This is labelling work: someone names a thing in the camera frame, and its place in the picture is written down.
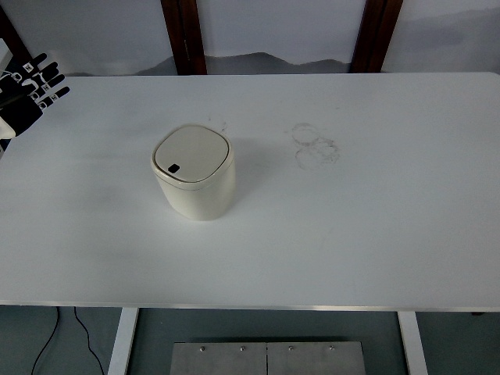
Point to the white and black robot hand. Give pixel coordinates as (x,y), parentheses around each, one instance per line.
(19,111)

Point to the cream trash bin with lid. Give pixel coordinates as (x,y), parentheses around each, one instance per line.
(199,195)

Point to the white box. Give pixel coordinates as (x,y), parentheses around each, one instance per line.
(4,54)

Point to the white table leg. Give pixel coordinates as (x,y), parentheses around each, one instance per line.
(413,343)
(122,343)

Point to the grey metal plate with screws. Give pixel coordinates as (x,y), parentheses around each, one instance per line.
(234,361)

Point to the dark brown wooden screen frame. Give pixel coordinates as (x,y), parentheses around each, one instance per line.
(189,35)
(377,35)
(15,39)

